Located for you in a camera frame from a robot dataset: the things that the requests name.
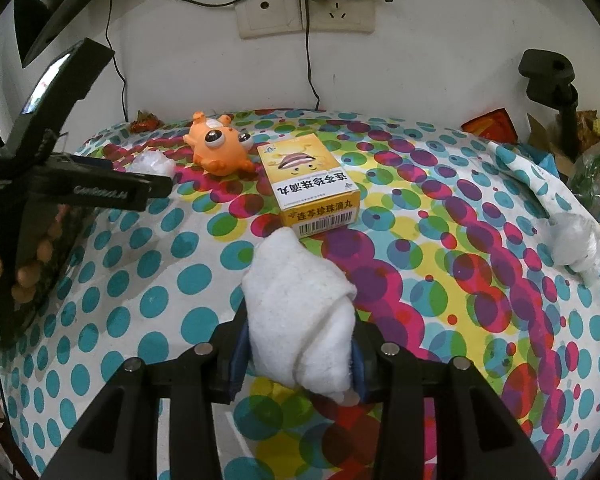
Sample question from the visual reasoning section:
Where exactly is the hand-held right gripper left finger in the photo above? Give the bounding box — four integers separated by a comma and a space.
42, 305, 251, 480

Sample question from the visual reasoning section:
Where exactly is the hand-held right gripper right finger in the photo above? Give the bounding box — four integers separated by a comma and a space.
352, 322, 556, 480

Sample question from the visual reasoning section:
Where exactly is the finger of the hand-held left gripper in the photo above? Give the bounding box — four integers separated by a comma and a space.
42, 157, 174, 212
5, 37, 117, 161

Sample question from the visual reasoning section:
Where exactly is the white towel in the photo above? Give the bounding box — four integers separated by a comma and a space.
241, 226, 359, 406

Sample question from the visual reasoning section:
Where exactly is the crumpled clear plastic wrap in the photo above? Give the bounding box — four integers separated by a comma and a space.
129, 150, 175, 177

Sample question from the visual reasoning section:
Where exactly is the red candy wrapper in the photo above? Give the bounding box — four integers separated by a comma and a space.
130, 110, 162, 133

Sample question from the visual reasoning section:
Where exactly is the polka dot bedsheet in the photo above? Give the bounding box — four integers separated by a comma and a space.
0, 107, 600, 480

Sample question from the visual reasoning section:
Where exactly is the orange big-eyed toy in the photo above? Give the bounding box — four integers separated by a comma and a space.
187, 111, 257, 177

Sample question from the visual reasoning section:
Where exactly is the yellow medicine box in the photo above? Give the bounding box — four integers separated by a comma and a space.
256, 134, 359, 239

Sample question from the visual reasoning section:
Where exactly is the white wrapped cloth bundle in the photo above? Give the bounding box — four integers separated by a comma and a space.
550, 212, 600, 286

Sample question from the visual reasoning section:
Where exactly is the orange snack packet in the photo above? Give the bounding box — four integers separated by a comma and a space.
462, 109, 519, 144

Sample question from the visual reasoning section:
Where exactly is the blue cloth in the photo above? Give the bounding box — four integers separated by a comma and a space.
530, 145, 562, 177

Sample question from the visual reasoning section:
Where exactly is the green plastic bag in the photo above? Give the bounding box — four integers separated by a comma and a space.
567, 139, 600, 226

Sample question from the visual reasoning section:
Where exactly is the black clamp stand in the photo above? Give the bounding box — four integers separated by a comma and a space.
519, 49, 579, 161

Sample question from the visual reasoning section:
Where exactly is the white wall socket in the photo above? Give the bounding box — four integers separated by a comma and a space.
234, 0, 303, 38
300, 0, 376, 36

